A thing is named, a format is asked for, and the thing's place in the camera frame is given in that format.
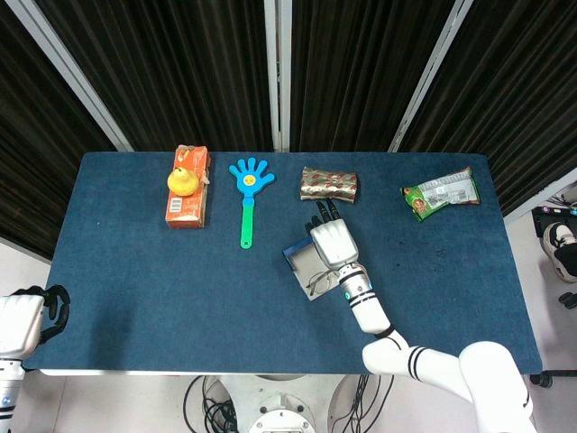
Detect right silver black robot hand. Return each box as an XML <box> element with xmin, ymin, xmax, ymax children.
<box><xmin>304</xmin><ymin>200</ymin><xmax>362</xmax><ymax>271</ymax></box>

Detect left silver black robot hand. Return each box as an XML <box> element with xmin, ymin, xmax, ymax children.
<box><xmin>0</xmin><ymin>283</ymin><xmax>72</xmax><ymax>357</ymax></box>

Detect blue and white box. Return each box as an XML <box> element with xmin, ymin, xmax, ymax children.
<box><xmin>281</xmin><ymin>236</ymin><xmax>348</xmax><ymax>302</ymax></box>

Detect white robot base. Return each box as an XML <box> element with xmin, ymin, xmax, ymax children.
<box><xmin>220</xmin><ymin>373</ymin><xmax>362</xmax><ymax>433</ymax></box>

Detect blue green hand clapper toy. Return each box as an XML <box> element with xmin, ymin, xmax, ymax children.
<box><xmin>228</xmin><ymin>157</ymin><xmax>276</xmax><ymax>251</ymax></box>

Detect orange carton box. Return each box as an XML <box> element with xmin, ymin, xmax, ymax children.
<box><xmin>164</xmin><ymin>143</ymin><xmax>213</xmax><ymax>229</ymax></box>

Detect thin metal eyeglasses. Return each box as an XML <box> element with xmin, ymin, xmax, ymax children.
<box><xmin>306</xmin><ymin>269</ymin><xmax>343</xmax><ymax>297</ymax></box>

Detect gold foil snack package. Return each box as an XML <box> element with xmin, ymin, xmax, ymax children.
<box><xmin>298</xmin><ymin>165</ymin><xmax>363</xmax><ymax>205</ymax></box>

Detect green snack bag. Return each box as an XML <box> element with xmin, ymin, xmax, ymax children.
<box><xmin>398</xmin><ymin>165</ymin><xmax>482</xmax><ymax>224</ymax></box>

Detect blue fabric table mat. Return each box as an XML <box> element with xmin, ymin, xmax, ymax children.
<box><xmin>22</xmin><ymin>151</ymin><xmax>545</xmax><ymax>375</ymax></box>

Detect yellow pear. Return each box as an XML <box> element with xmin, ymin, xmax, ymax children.
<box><xmin>167</xmin><ymin>165</ymin><xmax>200</xmax><ymax>197</ymax></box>

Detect dark pleated curtain panel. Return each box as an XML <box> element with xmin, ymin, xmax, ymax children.
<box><xmin>400</xmin><ymin>0</ymin><xmax>577</xmax><ymax>217</ymax></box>
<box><xmin>0</xmin><ymin>0</ymin><xmax>118</xmax><ymax>261</ymax></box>
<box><xmin>35</xmin><ymin>0</ymin><xmax>276</xmax><ymax>152</ymax></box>
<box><xmin>290</xmin><ymin>0</ymin><xmax>456</xmax><ymax>152</ymax></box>

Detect white black sneaker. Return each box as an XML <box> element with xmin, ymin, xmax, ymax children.
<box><xmin>542</xmin><ymin>221</ymin><xmax>577</xmax><ymax>284</ymax></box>

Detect black cable bundle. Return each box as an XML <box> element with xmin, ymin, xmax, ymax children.
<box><xmin>333</xmin><ymin>373</ymin><xmax>393</xmax><ymax>433</ymax></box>
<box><xmin>184</xmin><ymin>374</ymin><xmax>238</xmax><ymax>433</ymax></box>

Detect grey partition frame post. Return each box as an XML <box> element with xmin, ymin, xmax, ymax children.
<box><xmin>6</xmin><ymin>0</ymin><xmax>134</xmax><ymax>152</ymax></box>
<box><xmin>263</xmin><ymin>0</ymin><xmax>293</xmax><ymax>152</ymax></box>
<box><xmin>388</xmin><ymin>0</ymin><xmax>474</xmax><ymax>152</ymax></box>

